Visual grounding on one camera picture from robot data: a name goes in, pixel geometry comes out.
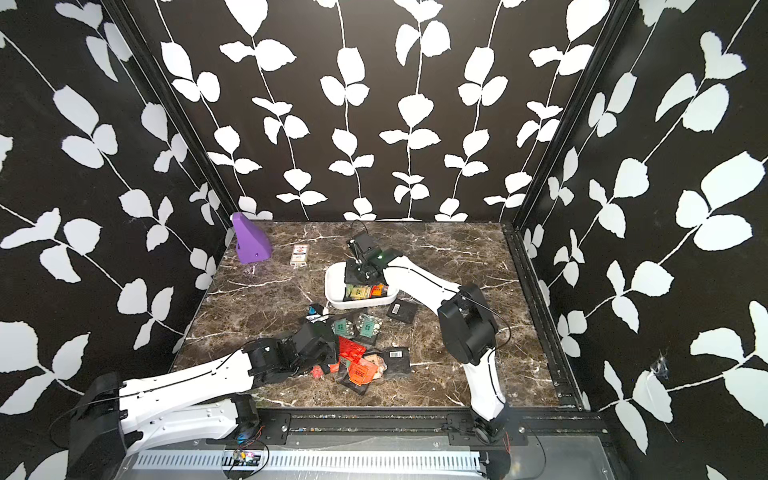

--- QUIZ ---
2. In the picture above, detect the orange red tea bag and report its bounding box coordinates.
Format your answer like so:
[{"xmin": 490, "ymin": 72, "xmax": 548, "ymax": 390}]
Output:
[{"xmin": 347, "ymin": 359, "xmax": 379, "ymax": 386}]

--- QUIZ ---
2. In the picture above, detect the black tea bag with barcode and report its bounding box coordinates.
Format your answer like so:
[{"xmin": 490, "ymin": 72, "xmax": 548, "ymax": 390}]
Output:
[{"xmin": 387, "ymin": 300, "xmax": 418, "ymax": 325}]

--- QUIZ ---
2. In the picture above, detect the green label floral tea bag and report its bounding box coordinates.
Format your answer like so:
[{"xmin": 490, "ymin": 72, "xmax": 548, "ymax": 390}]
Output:
[{"xmin": 331, "ymin": 317, "xmax": 356, "ymax": 340}]

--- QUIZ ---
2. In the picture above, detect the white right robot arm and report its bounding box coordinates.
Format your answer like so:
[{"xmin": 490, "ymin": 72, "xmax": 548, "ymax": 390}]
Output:
[{"xmin": 345, "ymin": 231, "xmax": 510, "ymax": 444}]

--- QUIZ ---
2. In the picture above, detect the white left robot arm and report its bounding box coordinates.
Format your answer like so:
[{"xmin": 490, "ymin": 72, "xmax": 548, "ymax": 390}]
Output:
[{"xmin": 64, "ymin": 321, "xmax": 339, "ymax": 479}]

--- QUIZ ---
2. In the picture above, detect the white plastic storage box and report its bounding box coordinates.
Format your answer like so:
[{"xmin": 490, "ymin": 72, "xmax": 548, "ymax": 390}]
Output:
[{"xmin": 324, "ymin": 262, "xmax": 400, "ymax": 310}]

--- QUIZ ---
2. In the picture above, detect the small white card box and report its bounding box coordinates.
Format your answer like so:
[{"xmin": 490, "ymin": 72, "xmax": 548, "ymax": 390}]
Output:
[{"xmin": 289, "ymin": 244, "xmax": 309, "ymax": 268}]

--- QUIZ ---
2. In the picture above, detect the purple wedge block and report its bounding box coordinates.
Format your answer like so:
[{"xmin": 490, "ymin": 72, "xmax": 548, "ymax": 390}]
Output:
[{"xmin": 232, "ymin": 212, "xmax": 272, "ymax": 265}]

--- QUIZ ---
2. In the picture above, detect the white perforated strip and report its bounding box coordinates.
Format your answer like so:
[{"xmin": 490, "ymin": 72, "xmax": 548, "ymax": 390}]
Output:
[{"xmin": 132, "ymin": 450, "xmax": 486, "ymax": 475}]

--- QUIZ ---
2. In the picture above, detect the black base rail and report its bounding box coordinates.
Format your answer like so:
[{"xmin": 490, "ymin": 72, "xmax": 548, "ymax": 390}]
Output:
[{"xmin": 257, "ymin": 407, "xmax": 611, "ymax": 449}]

